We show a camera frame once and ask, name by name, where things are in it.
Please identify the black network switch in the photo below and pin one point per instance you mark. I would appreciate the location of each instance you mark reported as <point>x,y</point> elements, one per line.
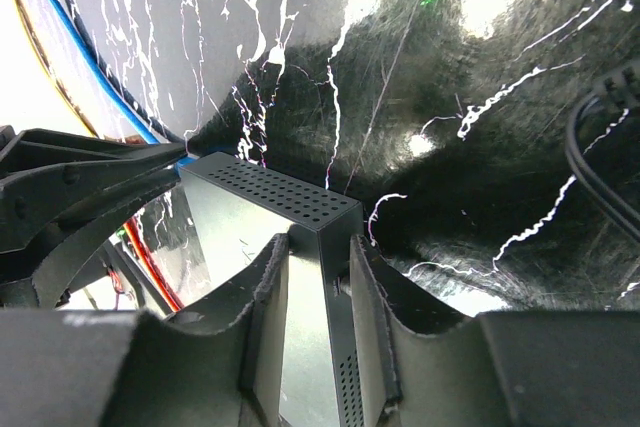
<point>237,207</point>

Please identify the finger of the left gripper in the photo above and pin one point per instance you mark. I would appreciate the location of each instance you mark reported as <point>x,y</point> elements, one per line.
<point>38,274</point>
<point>45,173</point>

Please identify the black power adapter with cord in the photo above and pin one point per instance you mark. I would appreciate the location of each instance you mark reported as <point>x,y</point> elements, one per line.
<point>602,144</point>

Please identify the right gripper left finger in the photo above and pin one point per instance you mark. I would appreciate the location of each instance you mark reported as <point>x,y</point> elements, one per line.
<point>218,362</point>

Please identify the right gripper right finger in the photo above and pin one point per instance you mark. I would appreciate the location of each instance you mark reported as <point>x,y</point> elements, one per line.
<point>423,363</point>

